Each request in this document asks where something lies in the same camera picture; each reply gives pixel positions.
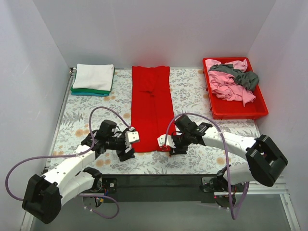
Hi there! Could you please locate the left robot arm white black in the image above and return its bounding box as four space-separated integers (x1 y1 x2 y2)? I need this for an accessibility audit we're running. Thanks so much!
22 120 140 224

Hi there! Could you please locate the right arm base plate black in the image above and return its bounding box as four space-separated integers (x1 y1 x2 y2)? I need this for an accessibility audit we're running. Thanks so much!
201 177 246 193

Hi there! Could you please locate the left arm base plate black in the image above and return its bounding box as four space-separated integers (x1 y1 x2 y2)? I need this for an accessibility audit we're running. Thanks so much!
83 178 117 194

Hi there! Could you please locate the folded white t shirt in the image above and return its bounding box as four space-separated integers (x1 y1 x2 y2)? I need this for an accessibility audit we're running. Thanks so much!
73 64 115 91

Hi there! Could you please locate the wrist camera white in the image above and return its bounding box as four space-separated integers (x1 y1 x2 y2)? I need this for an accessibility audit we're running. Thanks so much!
157 134 175 151
125 127 140 144

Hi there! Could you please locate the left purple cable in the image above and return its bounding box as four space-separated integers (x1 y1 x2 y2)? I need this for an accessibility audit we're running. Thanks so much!
5 106 135 219

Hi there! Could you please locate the pink t shirt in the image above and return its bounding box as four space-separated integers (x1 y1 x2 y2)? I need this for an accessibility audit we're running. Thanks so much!
206 59 256 105

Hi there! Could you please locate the red t shirt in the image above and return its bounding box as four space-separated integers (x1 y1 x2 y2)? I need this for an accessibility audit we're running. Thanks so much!
131 66 174 153

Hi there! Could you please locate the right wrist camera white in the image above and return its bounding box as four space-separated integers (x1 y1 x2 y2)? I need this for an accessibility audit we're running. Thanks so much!
157 134 175 151

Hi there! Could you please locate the aluminium frame rail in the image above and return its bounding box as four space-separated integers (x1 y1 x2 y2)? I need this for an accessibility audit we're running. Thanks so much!
103 174 288 194

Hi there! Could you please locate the grey t shirt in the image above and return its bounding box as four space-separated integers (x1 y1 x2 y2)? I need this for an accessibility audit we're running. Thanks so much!
209 64 259 91

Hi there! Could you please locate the folded teal t shirt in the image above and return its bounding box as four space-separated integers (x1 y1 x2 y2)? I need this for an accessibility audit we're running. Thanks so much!
71 92 109 97

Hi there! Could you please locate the floral patterned table mat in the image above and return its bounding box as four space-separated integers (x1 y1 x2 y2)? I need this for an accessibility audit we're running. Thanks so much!
46 68 245 175

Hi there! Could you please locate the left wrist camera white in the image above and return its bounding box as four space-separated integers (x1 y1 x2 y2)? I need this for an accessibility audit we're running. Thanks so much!
125 127 140 144

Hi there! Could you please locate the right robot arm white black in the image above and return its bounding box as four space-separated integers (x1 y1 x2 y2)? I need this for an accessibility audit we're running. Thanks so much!
157 113 288 193

